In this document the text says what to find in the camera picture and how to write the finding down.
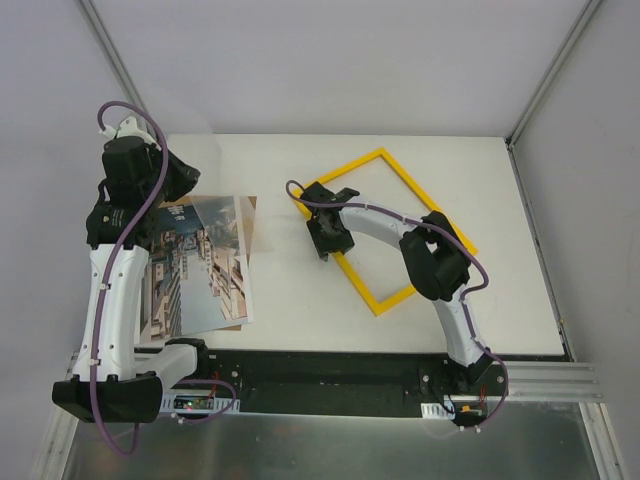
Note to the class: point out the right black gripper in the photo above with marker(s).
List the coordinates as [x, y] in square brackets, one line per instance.
[325, 232]

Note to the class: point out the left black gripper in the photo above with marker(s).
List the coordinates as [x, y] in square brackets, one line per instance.
[179, 176]

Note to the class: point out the yellow photo frame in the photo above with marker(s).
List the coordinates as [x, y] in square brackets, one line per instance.
[385, 300]

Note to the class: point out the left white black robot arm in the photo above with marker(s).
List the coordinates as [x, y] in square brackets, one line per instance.
[107, 383]

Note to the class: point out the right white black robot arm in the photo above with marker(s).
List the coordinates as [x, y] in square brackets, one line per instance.
[468, 356]

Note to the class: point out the printed street photo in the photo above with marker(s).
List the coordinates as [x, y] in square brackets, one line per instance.
[200, 280]

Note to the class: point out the brown cardboard backing board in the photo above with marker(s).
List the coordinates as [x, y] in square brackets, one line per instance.
[250, 205]

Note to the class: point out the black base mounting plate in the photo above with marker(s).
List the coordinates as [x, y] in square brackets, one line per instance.
[360, 401]

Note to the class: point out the shiny metal sheet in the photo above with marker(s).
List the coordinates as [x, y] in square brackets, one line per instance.
[524, 441]

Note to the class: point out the left aluminium corner post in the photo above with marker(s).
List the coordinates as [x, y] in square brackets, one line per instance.
[108, 48]

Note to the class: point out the aluminium corner post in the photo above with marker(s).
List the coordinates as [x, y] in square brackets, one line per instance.
[108, 48]
[562, 55]

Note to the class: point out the left white slotted cable duct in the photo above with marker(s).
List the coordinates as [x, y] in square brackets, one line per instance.
[194, 404]

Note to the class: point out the white slotted cable duct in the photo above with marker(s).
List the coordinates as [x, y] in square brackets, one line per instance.
[194, 404]
[436, 411]

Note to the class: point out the right white slotted cable duct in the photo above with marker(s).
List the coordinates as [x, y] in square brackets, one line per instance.
[436, 411]

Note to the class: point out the aluminium front rail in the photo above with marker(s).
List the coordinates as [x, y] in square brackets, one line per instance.
[550, 382]

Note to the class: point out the right aluminium corner post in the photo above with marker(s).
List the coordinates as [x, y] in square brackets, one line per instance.
[562, 55]

